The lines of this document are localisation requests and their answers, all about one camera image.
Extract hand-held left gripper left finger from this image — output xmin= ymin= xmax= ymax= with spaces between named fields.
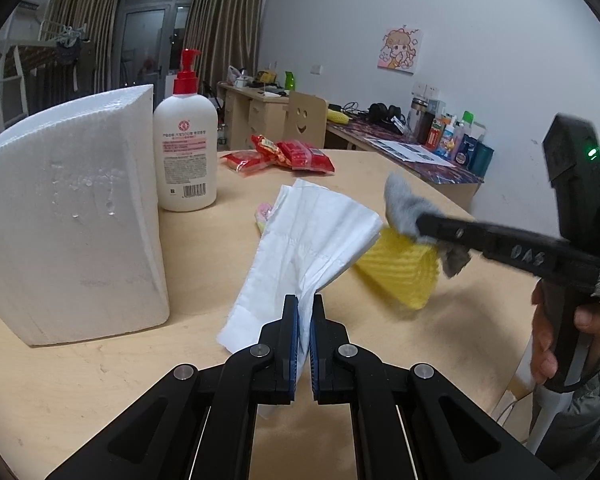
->
xmin=45 ymin=295 xmax=299 ymax=480

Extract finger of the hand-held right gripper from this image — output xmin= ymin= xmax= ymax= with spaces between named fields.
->
xmin=414 ymin=214 xmax=483 ymax=258

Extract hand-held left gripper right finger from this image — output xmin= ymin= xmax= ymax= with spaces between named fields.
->
xmin=311 ymin=294 xmax=556 ymax=480

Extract grey scouring pad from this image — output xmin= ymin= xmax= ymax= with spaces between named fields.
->
xmin=384 ymin=172 xmax=472 ymax=279

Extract yellow sponge cloth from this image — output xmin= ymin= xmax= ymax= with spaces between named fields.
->
xmin=355 ymin=227 xmax=441 ymax=310

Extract white paper tissue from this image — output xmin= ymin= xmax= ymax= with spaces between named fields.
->
xmin=216 ymin=178 xmax=384 ymax=418

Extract green and pink packet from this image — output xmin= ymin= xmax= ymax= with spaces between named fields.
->
xmin=252 ymin=201 xmax=276 ymax=233

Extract white foam box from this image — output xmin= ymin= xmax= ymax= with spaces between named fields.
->
xmin=0 ymin=85 xmax=171 ymax=347

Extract person's right forearm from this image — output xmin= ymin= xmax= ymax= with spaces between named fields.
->
xmin=540 ymin=355 xmax=600 ymax=476

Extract person's right hand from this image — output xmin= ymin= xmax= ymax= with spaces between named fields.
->
xmin=530 ymin=282 xmax=600 ymax=385

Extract desk with patterned mat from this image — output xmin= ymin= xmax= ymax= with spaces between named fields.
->
xmin=325 ymin=110 xmax=486 ymax=211

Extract printed paper sheet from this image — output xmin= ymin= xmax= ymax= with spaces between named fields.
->
xmin=365 ymin=137 xmax=456 ymax=167

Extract row of toiletry bottles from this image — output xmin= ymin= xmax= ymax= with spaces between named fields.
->
xmin=422 ymin=110 xmax=496 ymax=173

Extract steel thermos flask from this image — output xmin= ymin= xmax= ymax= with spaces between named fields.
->
xmin=410 ymin=97 xmax=431 ymax=143

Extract black headphones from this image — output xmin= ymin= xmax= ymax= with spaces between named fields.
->
xmin=367 ymin=102 xmax=406 ymax=126

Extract large red snack packet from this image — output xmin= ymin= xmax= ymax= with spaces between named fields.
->
xmin=277 ymin=140 xmax=336 ymax=175

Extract wooden chair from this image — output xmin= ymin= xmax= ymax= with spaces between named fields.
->
xmin=282 ymin=91 xmax=328 ymax=151

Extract small red snack packet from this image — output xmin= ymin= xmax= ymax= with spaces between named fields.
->
xmin=220 ymin=150 xmax=268 ymax=176

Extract red striped snack packet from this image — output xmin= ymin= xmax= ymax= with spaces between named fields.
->
xmin=250 ymin=134 xmax=286 ymax=166

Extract white lotion pump bottle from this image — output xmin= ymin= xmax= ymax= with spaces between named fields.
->
xmin=152 ymin=49 xmax=219 ymax=212

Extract light wooden desk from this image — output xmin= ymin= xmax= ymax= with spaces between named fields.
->
xmin=217 ymin=82 xmax=301 ymax=151

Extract brown curtain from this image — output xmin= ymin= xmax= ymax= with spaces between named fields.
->
xmin=42 ymin=0 xmax=126 ymax=86
xmin=182 ymin=0 xmax=271 ymax=96

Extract glass balcony door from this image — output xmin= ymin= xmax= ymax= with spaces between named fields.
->
xmin=117 ymin=0 xmax=206 ymax=86

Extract dark hanging clothes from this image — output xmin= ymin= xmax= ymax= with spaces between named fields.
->
xmin=55 ymin=37 xmax=83 ymax=66

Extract white bunk bed ladder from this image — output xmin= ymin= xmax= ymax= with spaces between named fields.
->
xmin=0 ymin=45 xmax=31 ymax=131

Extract white metal bunk bed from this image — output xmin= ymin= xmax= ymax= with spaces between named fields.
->
xmin=0 ymin=20 xmax=96 ymax=126

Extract cartoon wall poster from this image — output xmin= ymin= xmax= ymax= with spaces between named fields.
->
xmin=377 ymin=26 xmax=424 ymax=75

